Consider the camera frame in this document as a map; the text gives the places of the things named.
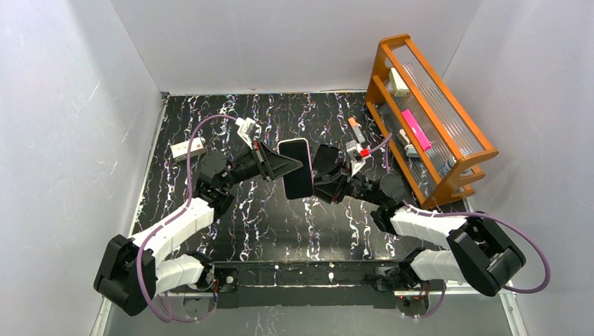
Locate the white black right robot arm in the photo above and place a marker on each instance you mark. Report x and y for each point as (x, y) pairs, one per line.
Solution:
(472, 248)

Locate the cream white box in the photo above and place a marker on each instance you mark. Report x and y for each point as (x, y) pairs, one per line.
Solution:
(396, 85)

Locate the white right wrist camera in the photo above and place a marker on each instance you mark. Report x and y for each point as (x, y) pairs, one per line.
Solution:
(357, 155)

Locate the pink flat box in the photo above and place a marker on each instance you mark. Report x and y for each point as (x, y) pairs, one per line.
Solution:
(417, 130)

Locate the orange grey marker pen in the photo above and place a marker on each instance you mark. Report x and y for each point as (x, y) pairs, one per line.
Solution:
(355, 126)

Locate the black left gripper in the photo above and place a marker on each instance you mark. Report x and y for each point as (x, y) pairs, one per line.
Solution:
(262, 160)

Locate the white red small box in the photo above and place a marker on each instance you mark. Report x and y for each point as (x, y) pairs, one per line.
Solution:
(193, 148)

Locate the black phone case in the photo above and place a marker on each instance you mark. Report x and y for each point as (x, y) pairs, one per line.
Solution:
(327, 160)

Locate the orange wooden shelf rack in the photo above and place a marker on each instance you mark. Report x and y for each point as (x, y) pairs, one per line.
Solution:
(442, 118)

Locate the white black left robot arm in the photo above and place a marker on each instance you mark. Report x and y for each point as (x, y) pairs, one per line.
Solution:
(134, 270)

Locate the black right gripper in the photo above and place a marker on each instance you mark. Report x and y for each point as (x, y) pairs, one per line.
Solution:
(342, 176)

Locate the white grey small device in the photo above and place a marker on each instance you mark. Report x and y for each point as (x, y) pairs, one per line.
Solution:
(409, 148)

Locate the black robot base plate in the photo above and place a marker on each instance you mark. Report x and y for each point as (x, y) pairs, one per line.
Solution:
(317, 284)

